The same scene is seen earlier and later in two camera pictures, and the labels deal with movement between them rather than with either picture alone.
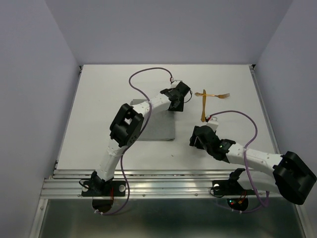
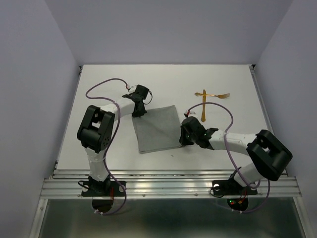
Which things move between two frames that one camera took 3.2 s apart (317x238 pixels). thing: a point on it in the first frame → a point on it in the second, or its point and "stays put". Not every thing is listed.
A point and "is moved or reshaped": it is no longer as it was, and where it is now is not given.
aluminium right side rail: (255, 76) stays put
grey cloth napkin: (160, 126) is moved or reshaped
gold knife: (203, 117) stays put
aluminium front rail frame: (67, 184) stays put
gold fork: (220, 96) stays put
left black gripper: (180, 107) → (140, 113)
